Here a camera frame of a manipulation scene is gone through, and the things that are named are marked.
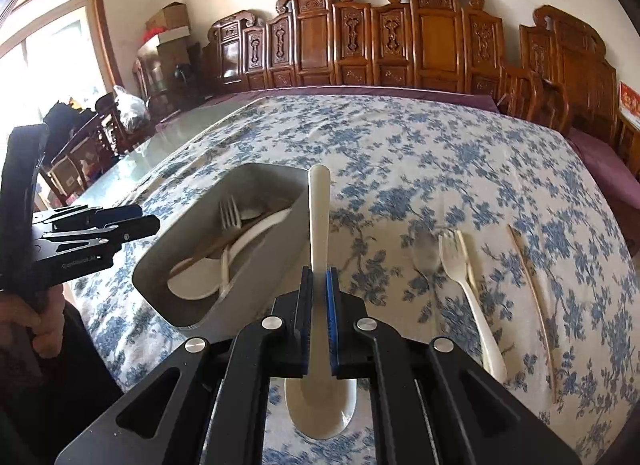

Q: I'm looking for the black bag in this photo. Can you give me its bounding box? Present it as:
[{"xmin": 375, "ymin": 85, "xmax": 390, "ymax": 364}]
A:
[{"xmin": 42, "ymin": 95, "xmax": 113, "ymax": 130}]

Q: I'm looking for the red gift box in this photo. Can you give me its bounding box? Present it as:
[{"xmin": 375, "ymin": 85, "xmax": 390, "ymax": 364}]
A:
[{"xmin": 619, "ymin": 81, "xmax": 640, "ymax": 120}]

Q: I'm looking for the purple bench cushion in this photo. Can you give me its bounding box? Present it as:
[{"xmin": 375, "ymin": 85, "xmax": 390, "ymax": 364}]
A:
[{"xmin": 200, "ymin": 87, "xmax": 501, "ymax": 113}]

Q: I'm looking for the person's dark clothing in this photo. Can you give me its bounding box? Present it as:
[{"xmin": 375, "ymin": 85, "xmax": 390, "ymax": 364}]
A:
[{"xmin": 0, "ymin": 302, "xmax": 126, "ymax": 465}]

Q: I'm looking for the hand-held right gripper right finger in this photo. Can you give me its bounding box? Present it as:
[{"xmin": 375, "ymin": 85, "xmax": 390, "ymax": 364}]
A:
[{"xmin": 325, "ymin": 267, "xmax": 583, "ymax": 465}]

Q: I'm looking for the large white rice spoon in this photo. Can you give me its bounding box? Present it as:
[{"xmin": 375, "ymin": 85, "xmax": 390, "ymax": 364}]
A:
[{"xmin": 166, "ymin": 208, "xmax": 293, "ymax": 302}]

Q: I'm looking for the person's left hand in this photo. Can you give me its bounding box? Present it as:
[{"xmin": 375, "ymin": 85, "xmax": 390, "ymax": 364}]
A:
[{"xmin": 0, "ymin": 289, "xmax": 66, "ymax": 361}]

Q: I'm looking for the dark cabinet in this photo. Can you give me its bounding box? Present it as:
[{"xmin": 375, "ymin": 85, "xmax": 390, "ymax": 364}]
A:
[{"xmin": 137, "ymin": 42, "xmax": 206, "ymax": 110}]

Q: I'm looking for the white plastic fork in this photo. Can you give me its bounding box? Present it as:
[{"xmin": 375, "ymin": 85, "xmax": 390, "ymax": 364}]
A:
[{"xmin": 438, "ymin": 229, "xmax": 509, "ymax": 382}]

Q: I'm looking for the white lidded box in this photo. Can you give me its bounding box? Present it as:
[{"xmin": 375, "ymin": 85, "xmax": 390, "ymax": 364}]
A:
[{"xmin": 137, "ymin": 34, "xmax": 193, "ymax": 58}]

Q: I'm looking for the carved wooden armchair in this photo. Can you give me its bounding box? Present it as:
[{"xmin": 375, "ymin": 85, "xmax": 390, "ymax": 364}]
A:
[{"xmin": 500, "ymin": 5, "xmax": 640, "ymax": 176}]

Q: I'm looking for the rectangular metal tin box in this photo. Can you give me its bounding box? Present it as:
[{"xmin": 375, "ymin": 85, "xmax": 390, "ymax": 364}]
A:
[{"xmin": 132, "ymin": 162, "xmax": 312, "ymax": 341}]

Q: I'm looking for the brown cardboard box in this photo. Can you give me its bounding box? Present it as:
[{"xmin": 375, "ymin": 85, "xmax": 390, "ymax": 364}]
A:
[{"xmin": 145, "ymin": 2, "xmax": 190, "ymax": 34}]

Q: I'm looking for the blue floral tablecloth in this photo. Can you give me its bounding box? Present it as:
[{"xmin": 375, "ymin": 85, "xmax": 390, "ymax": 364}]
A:
[{"xmin": 65, "ymin": 95, "xmax": 640, "ymax": 465}]

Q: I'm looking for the wooden chopstick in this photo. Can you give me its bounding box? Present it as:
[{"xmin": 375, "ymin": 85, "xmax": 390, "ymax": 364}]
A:
[
  {"xmin": 507, "ymin": 225, "xmax": 561, "ymax": 405},
  {"xmin": 170, "ymin": 232, "xmax": 241, "ymax": 276}
]

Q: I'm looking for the carved wooden sofa bench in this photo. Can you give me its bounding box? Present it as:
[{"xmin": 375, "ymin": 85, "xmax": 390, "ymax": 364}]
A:
[{"xmin": 200, "ymin": 0, "xmax": 538, "ymax": 118}]

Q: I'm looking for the white plastic spoon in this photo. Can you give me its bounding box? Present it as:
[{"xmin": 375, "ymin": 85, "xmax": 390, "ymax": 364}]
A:
[{"xmin": 220, "ymin": 245, "xmax": 233, "ymax": 296}]

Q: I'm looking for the wooden window frame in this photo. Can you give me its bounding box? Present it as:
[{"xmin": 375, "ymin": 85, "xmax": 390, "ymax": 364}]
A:
[{"xmin": 20, "ymin": 0, "xmax": 126, "ymax": 90}]

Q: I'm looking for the clear plastic bag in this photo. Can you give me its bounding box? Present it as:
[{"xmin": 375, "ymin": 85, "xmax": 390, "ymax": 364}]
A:
[{"xmin": 112, "ymin": 85, "xmax": 151, "ymax": 133}]

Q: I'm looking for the purple armchair cushion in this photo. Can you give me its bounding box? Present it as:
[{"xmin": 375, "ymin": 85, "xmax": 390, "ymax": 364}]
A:
[{"xmin": 567, "ymin": 127, "xmax": 640, "ymax": 208}]

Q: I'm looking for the metal spoon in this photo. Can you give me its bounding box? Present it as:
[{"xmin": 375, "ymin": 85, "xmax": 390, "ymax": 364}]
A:
[{"xmin": 412, "ymin": 229, "xmax": 443, "ymax": 296}]

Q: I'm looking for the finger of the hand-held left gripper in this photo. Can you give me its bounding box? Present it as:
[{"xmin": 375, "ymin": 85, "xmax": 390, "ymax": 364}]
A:
[
  {"xmin": 42, "ymin": 215, "xmax": 161, "ymax": 253},
  {"xmin": 32, "ymin": 204, "xmax": 142, "ymax": 233}
]

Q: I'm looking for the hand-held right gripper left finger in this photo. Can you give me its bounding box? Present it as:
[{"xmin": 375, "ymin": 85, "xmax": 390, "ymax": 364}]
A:
[{"xmin": 55, "ymin": 267, "xmax": 317, "ymax": 465}]

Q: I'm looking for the carved wooden chair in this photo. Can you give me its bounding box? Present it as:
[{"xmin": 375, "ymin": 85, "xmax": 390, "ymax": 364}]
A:
[{"xmin": 37, "ymin": 110, "xmax": 131, "ymax": 196}]

